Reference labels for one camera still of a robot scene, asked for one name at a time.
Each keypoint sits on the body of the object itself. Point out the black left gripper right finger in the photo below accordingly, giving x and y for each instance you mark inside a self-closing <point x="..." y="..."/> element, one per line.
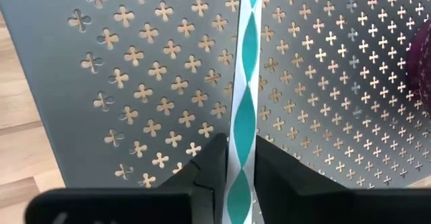
<point x="289" y="187"/>

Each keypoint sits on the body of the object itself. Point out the grey perforated metal shelf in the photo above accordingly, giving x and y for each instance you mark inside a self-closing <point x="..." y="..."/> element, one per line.
<point x="134" y="82"/>

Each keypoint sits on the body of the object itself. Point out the purple plastic colander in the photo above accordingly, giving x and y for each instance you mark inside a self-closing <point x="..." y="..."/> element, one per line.
<point x="421" y="66"/>

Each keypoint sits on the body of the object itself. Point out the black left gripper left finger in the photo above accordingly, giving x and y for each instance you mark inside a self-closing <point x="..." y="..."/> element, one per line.
<point x="202" y="183"/>

